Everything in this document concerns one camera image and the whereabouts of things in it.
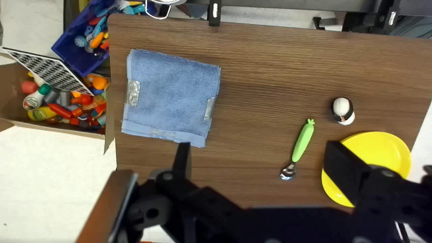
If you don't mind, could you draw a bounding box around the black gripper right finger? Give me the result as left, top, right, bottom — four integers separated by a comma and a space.
323, 139, 432, 227

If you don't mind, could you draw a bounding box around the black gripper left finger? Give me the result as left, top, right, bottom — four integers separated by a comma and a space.
77, 142, 240, 243

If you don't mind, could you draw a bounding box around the black and white ball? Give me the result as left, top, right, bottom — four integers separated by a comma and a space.
331, 96, 356, 127

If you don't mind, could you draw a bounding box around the yellow plastic plate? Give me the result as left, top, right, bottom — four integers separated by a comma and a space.
320, 130, 413, 210

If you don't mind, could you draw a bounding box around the blue folded towel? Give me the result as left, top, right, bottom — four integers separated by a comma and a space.
120, 48, 223, 150

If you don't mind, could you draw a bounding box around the orange toy piece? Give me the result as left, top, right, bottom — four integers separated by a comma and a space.
86, 73, 111, 92

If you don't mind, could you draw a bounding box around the red toy piece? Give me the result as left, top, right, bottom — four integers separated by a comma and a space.
46, 102, 73, 121

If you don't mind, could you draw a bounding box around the blue plastic toy bin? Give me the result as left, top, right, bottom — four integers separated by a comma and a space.
50, 0, 119, 79

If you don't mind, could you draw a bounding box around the white toy bottle green cap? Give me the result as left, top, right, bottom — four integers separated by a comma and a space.
22, 84, 53, 112

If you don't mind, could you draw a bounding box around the black white striped sheet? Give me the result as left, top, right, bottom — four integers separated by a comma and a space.
1, 46, 93, 95

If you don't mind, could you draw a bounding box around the open brown cardboard box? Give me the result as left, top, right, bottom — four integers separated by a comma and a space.
0, 60, 117, 156

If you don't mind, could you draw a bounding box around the green handled metal spoon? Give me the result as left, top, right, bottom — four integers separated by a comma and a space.
279, 118, 316, 183

